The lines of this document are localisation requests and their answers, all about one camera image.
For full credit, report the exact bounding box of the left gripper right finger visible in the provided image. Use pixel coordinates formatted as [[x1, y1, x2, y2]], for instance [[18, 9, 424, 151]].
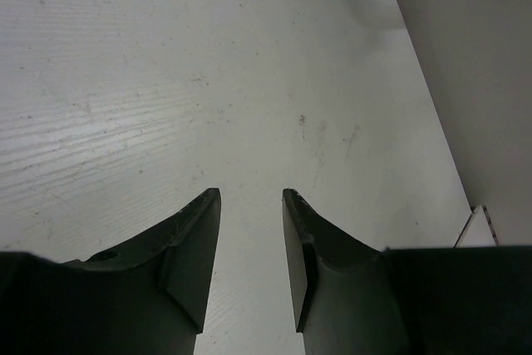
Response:
[[283, 189, 531, 354]]

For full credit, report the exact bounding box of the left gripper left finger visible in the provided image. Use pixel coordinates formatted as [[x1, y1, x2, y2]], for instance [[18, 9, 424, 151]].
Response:
[[1, 188, 220, 354]]

